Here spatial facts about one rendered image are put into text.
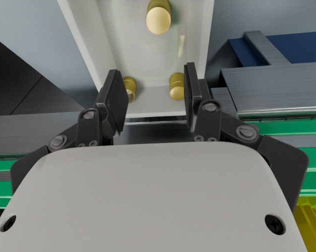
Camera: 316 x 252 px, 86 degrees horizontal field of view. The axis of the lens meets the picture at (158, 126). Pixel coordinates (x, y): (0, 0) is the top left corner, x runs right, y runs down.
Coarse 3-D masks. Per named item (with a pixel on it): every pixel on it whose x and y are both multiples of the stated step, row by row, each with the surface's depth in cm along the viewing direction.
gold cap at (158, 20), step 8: (152, 0) 24; (160, 0) 23; (152, 8) 21; (160, 8) 21; (168, 8) 23; (152, 16) 22; (160, 16) 22; (168, 16) 22; (152, 24) 23; (160, 24) 23; (168, 24) 23; (152, 32) 23; (160, 32) 23
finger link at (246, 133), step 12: (192, 72) 11; (192, 84) 10; (204, 84) 11; (192, 96) 9; (204, 96) 10; (192, 108) 10; (192, 120) 10; (228, 120) 9; (240, 120) 9; (228, 132) 8; (240, 132) 8; (252, 132) 8; (252, 144) 8
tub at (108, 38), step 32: (64, 0) 19; (96, 0) 24; (128, 0) 24; (192, 0) 23; (96, 32) 25; (128, 32) 28; (192, 32) 25; (96, 64) 25; (128, 64) 32; (160, 64) 32; (160, 96) 34
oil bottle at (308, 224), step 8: (304, 200) 28; (296, 208) 27; (304, 208) 27; (296, 216) 27; (304, 216) 27; (312, 216) 26; (296, 224) 26; (304, 224) 26; (312, 224) 26; (304, 232) 25; (312, 232) 25; (304, 240) 25; (312, 240) 25; (312, 248) 24
